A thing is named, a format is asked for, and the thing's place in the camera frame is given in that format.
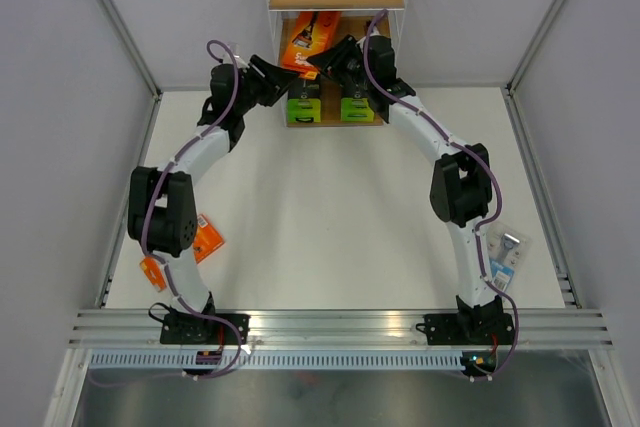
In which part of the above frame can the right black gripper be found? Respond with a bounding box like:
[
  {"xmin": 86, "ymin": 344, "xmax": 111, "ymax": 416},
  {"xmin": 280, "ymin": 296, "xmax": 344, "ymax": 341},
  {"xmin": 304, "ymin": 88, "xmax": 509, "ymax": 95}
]
[{"xmin": 305, "ymin": 34, "xmax": 372, "ymax": 90}]

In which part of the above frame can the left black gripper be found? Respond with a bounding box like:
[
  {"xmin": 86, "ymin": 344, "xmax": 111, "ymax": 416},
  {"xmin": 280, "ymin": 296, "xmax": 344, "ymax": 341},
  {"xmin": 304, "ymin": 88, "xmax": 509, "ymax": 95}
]
[{"xmin": 234, "ymin": 55, "xmax": 299, "ymax": 115}]

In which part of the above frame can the black green razor box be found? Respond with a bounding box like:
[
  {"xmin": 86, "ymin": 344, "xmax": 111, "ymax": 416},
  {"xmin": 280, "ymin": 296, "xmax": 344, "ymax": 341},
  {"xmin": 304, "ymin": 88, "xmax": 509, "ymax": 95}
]
[
  {"xmin": 340, "ymin": 83, "xmax": 374, "ymax": 123},
  {"xmin": 286, "ymin": 77, "xmax": 322, "ymax": 124}
]

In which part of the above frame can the orange razor box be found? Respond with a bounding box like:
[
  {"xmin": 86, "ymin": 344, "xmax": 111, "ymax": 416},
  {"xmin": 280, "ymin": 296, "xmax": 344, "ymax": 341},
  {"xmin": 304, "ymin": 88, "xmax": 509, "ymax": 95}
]
[
  {"xmin": 139, "ymin": 214, "xmax": 225, "ymax": 292},
  {"xmin": 281, "ymin": 11, "xmax": 341, "ymax": 79}
]

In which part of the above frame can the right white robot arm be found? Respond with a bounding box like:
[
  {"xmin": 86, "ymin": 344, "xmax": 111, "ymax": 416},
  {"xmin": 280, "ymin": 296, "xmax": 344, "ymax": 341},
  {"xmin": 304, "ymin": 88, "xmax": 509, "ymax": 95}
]
[{"xmin": 307, "ymin": 35, "xmax": 517, "ymax": 345}]

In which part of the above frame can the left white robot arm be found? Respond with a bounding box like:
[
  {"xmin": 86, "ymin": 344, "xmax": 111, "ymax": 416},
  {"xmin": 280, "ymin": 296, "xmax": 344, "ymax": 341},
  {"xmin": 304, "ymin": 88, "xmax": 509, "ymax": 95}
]
[{"xmin": 127, "ymin": 53, "xmax": 299, "ymax": 343}]

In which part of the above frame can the bottom wooden shelf board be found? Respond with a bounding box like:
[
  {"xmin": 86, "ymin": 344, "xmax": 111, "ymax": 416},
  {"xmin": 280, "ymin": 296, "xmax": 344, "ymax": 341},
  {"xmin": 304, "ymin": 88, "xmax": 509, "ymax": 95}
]
[{"xmin": 284, "ymin": 78, "xmax": 383, "ymax": 127}]

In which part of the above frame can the middle wooden shelf board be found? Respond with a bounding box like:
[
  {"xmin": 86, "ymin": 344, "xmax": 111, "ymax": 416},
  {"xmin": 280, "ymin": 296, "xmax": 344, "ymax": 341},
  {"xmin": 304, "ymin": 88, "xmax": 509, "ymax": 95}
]
[{"xmin": 276, "ymin": 13, "xmax": 396, "ymax": 63}]

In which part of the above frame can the blue clear razor blister pack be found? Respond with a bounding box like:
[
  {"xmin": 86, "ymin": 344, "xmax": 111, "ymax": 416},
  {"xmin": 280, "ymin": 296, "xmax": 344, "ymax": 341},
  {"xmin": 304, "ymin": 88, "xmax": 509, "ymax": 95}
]
[{"xmin": 487, "ymin": 222, "xmax": 531, "ymax": 292}]

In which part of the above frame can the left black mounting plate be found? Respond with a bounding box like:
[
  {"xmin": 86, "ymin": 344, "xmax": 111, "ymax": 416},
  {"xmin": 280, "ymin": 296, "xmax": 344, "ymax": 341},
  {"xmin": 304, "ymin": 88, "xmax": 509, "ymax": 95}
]
[{"xmin": 160, "ymin": 311, "xmax": 250, "ymax": 345}]

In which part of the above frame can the black mounting plate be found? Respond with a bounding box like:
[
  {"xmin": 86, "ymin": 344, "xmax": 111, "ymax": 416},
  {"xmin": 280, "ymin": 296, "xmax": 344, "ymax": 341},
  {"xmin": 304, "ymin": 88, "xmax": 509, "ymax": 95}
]
[
  {"xmin": 416, "ymin": 313, "xmax": 515, "ymax": 346},
  {"xmin": 160, "ymin": 311, "xmax": 250, "ymax": 345}
]

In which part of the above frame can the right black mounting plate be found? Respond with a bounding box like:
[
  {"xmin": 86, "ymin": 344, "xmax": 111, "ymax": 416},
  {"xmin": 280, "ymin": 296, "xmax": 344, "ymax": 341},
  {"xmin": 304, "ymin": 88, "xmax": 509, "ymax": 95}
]
[{"xmin": 416, "ymin": 313, "xmax": 515, "ymax": 346}]

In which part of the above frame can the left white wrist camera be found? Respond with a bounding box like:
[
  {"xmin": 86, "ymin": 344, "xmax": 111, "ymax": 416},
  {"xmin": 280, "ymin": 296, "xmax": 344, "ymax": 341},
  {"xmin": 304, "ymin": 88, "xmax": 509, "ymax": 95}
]
[{"xmin": 228, "ymin": 42, "xmax": 248, "ymax": 69}]

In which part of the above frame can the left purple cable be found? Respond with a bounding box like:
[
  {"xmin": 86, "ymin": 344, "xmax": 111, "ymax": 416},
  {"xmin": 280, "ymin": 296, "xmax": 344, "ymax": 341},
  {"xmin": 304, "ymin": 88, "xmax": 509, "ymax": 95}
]
[{"xmin": 89, "ymin": 39, "xmax": 256, "ymax": 388}]

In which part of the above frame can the left aluminium corner post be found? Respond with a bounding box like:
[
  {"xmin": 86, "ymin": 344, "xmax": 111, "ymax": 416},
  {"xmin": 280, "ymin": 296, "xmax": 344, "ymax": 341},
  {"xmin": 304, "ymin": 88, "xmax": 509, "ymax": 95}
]
[{"xmin": 96, "ymin": 0, "xmax": 162, "ymax": 100}]

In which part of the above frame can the aluminium corner post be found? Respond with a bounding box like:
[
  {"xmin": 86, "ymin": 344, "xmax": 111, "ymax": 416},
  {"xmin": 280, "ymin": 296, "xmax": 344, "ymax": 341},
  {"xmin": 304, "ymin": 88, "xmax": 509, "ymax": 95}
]
[
  {"xmin": 504, "ymin": 0, "xmax": 599, "ymax": 96},
  {"xmin": 96, "ymin": 0, "xmax": 162, "ymax": 100}
]

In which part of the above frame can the right aluminium corner post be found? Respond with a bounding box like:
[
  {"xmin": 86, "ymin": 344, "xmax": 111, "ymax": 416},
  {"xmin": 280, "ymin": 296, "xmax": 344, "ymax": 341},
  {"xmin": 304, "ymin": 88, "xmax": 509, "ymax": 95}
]
[{"xmin": 504, "ymin": 0, "xmax": 599, "ymax": 96}]

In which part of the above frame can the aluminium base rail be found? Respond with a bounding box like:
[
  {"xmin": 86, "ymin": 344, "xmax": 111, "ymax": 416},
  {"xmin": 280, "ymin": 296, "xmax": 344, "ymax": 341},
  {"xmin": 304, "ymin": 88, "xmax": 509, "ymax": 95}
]
[{"xmin": 67, "ymin": 308, "xmax": 613, "ymax": 350}]

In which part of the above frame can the slotted cable duct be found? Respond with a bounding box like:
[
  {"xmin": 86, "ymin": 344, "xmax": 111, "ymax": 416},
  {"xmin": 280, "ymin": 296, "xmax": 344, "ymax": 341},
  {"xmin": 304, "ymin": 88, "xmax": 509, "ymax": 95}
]
[{"xmin": 89, "ymin": 349, "xmax": 464, "ymax": 371}]

